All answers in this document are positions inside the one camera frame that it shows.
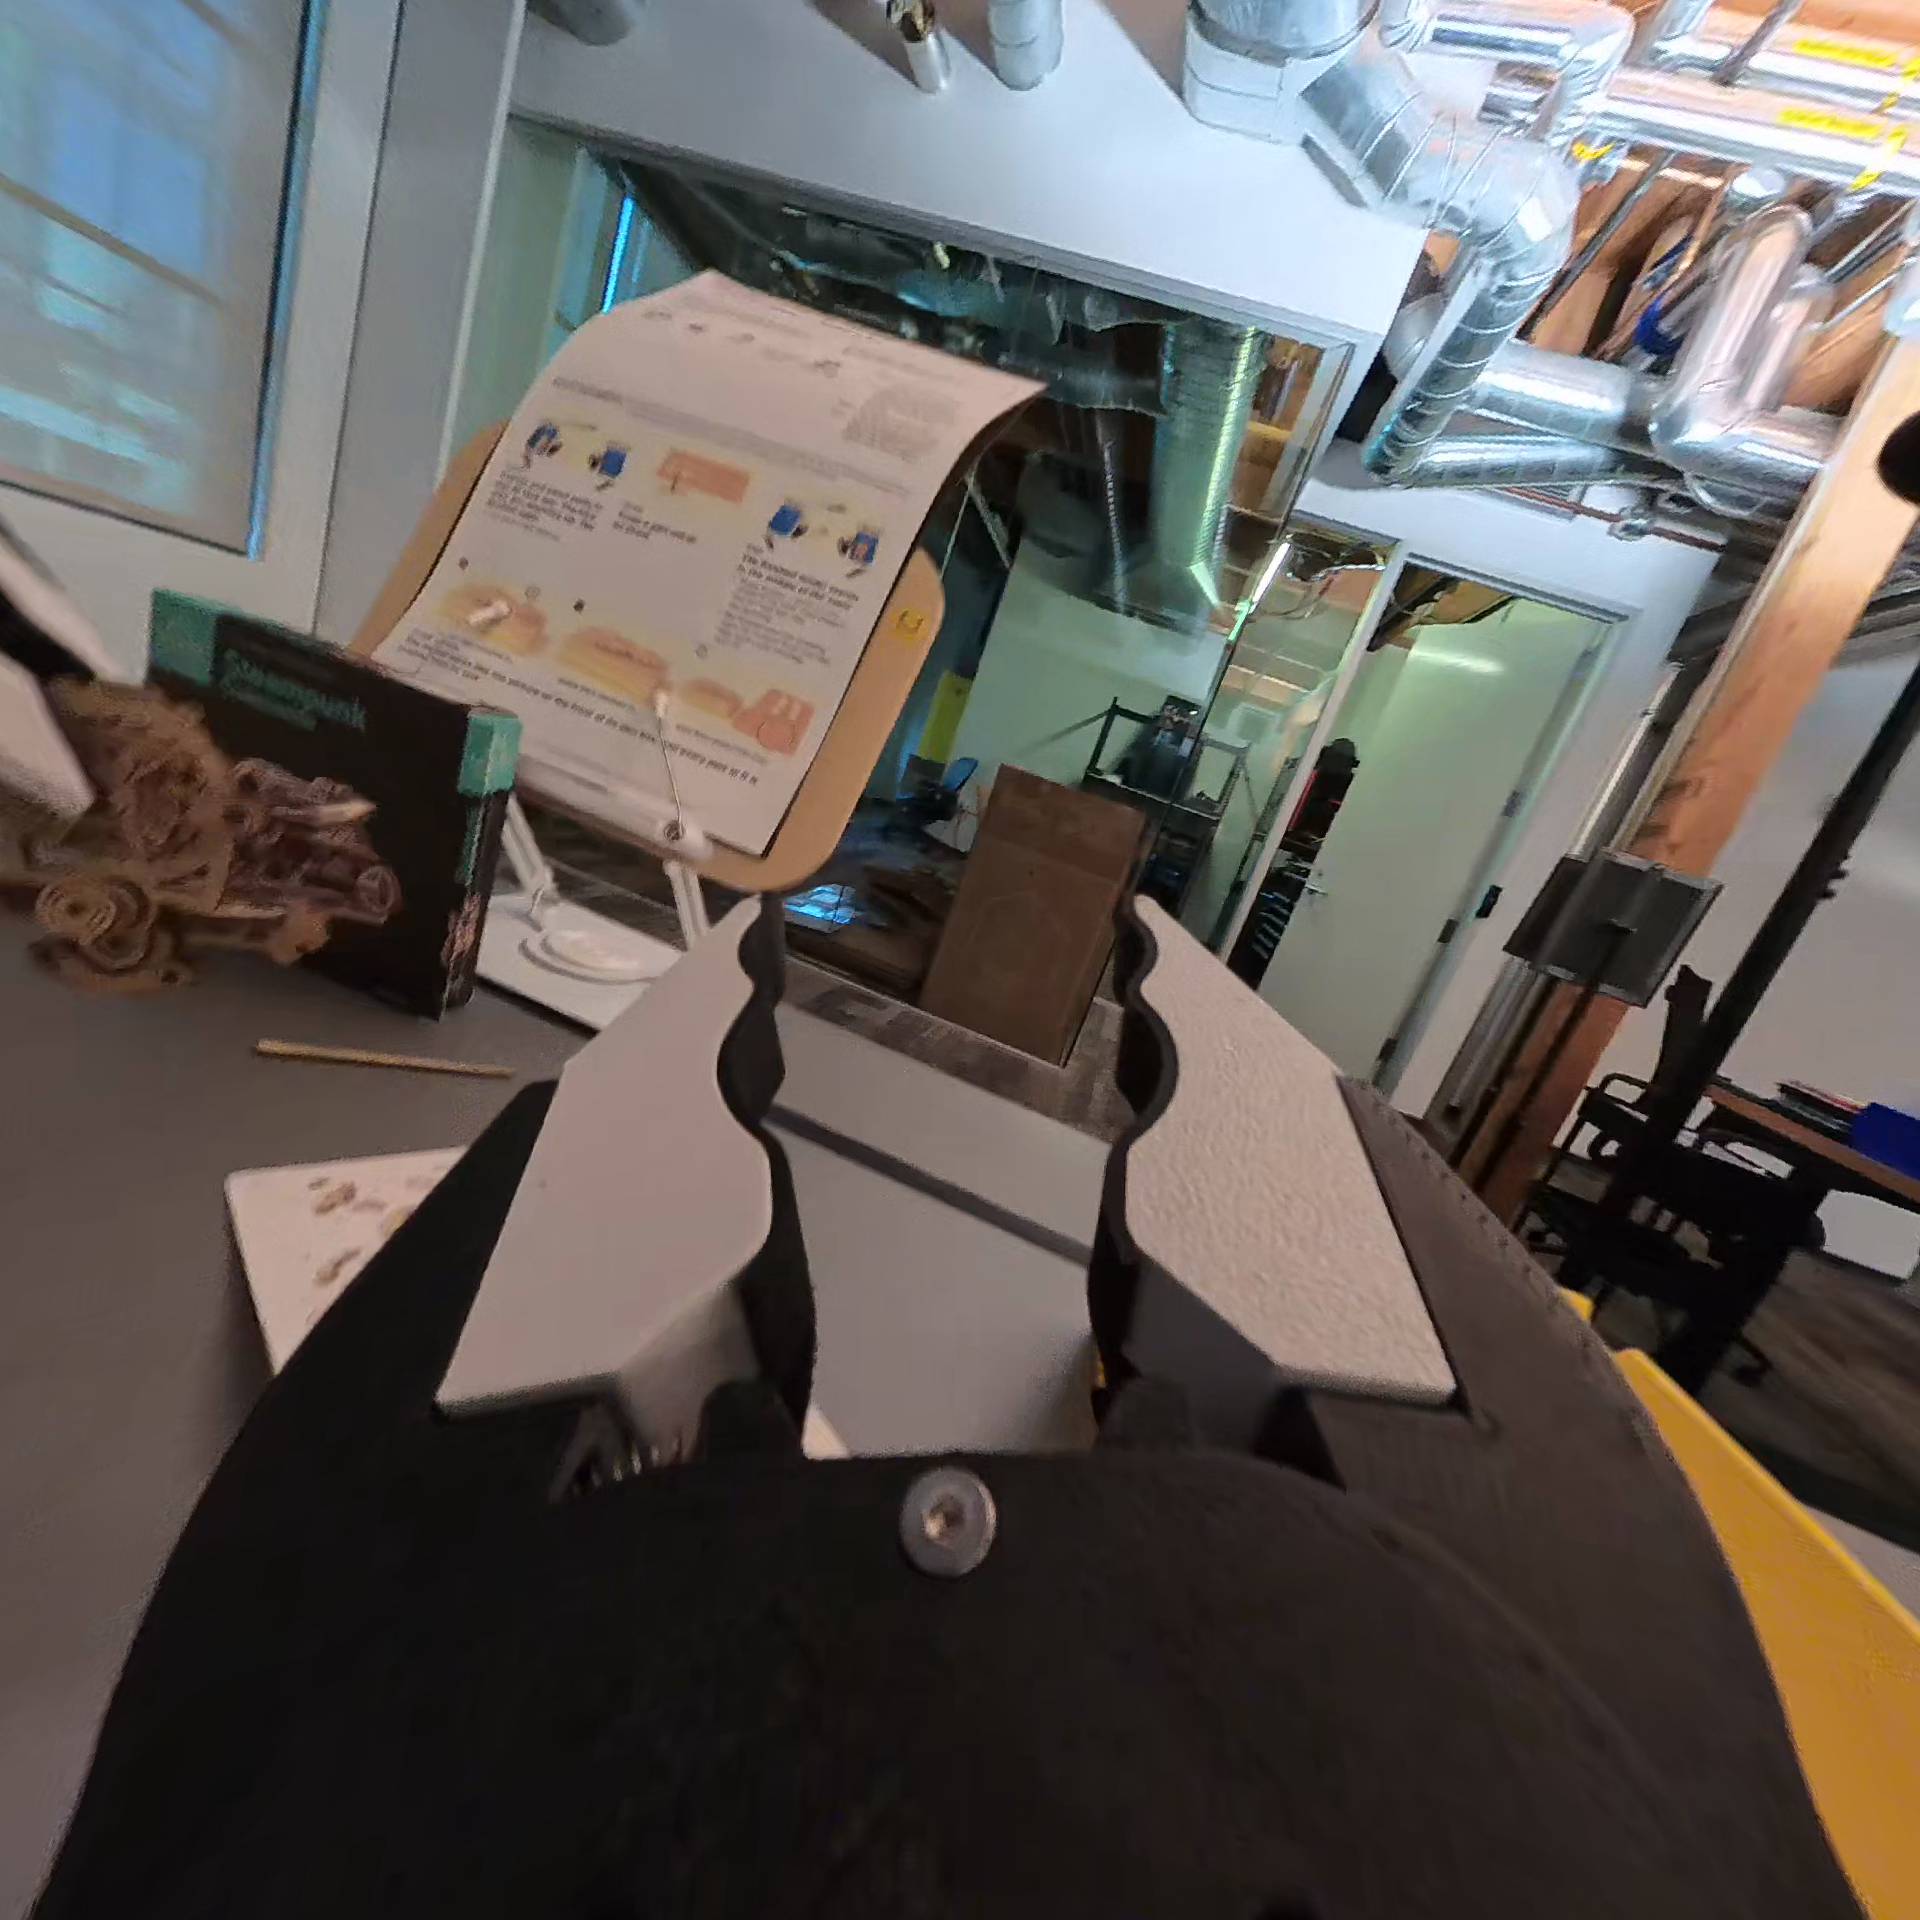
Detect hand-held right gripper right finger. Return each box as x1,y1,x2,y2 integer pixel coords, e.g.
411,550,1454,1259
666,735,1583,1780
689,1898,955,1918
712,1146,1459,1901
1085,893,1462,1434

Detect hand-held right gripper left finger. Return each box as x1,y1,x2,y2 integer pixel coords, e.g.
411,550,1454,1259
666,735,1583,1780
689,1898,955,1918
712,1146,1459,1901
432,895,825,1450

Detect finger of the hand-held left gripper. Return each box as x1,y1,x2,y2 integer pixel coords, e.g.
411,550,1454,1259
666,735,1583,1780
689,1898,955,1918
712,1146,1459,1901
0,661,105,819
0,516,128,683

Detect wooden gear model assembly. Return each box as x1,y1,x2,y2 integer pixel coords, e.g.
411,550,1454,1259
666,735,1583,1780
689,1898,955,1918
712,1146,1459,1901
0,675,243,998

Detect black model kit box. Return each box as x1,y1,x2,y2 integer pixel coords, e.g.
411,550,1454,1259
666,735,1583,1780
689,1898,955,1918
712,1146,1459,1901
147,587,523,1021

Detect white document stand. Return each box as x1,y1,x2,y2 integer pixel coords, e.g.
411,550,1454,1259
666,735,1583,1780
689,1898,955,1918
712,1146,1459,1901
478,766,714,1038

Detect thin wooden stick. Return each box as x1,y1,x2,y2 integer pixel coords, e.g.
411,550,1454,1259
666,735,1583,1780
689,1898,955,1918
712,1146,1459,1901
256,1038,517,1081

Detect brown cardboard box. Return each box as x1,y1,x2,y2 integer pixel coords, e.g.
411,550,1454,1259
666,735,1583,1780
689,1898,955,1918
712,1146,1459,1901
920,766,1158,1067

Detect frosted glass window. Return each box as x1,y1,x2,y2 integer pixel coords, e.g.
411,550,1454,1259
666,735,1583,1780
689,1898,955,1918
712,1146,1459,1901
0,0,325,558

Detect grey sign panel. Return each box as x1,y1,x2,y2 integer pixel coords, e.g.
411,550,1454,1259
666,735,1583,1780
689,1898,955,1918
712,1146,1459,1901
1504,847,1723,1011

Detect wooden top desk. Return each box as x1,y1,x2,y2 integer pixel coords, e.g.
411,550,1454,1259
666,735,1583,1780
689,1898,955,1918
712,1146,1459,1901
1703,1079,1920,1202

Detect black light stand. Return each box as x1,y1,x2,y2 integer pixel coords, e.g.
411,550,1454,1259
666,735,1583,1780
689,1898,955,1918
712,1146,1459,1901
1680,721,1920,1081

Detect yellow plastic bin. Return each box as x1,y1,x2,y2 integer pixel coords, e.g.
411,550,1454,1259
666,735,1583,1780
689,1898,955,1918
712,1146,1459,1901
1088,1286,1920,1920

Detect printed instruction sheet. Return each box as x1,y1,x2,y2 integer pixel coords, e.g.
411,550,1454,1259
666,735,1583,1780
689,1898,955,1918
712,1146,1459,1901
369,270,1049,859

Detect silver air ducts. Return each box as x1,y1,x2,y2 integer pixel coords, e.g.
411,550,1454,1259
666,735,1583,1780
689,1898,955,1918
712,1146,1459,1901
885,0,1920,617

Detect wooden post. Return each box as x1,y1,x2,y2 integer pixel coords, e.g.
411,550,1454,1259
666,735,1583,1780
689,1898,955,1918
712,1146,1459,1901
1457,367,1920,1202

